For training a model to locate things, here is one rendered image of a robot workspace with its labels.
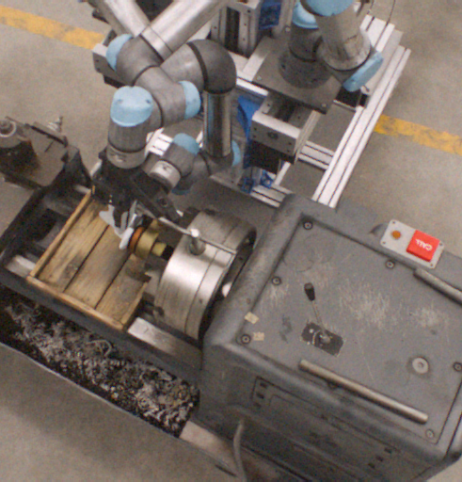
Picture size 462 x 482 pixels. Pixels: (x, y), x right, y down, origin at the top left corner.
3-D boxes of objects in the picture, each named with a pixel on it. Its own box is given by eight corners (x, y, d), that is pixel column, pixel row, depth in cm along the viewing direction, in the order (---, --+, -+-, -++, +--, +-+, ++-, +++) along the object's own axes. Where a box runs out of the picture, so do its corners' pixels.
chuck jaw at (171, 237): (202, 252, 192) (217, 212, 187) (195, 260, 188) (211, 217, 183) (164, 233, 194) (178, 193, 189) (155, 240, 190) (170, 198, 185)
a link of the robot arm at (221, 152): (226, 15, 183) (226, 144, 225) (184, 31, 180) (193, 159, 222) (250, 46, 178) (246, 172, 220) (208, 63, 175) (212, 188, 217)
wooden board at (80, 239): (188, 230, 220) (188, 223, 217) (122, 334, 206) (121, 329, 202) (98, 185, 225) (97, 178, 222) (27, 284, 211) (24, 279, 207)
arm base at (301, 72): (291, 37, 215) (295, 11, 206) (341, 56, 212) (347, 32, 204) (268, 75, 209) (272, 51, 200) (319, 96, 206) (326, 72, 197)
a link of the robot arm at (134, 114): (165, 100, 145) (129, 113, 140) (157, 145, 153) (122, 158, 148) (140, 77, 149) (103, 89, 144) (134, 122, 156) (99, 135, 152)
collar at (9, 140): (29, 130, 203) (27, 123, 200) (11, 152, 199) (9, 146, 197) (4, 118, 204) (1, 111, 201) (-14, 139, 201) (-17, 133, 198)
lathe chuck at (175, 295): (244, 248, 210) (246, 200, 181) (188, 347, 200) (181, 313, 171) (215, 233, 212) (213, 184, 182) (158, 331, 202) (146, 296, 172)
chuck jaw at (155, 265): (189, 270, 188) (166, 307, 181) (188, 281, 192) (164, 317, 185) (151, 250, 190) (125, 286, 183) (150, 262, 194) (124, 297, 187)
